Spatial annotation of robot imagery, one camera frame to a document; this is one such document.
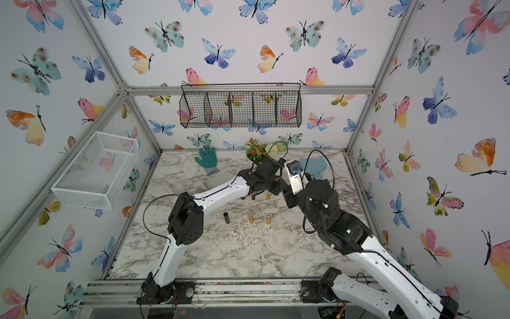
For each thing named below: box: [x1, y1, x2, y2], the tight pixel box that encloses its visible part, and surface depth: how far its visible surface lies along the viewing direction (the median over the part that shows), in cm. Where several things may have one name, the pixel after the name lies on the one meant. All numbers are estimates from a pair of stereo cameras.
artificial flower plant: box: [244, 137, 286, 163], surface depth 101 cm
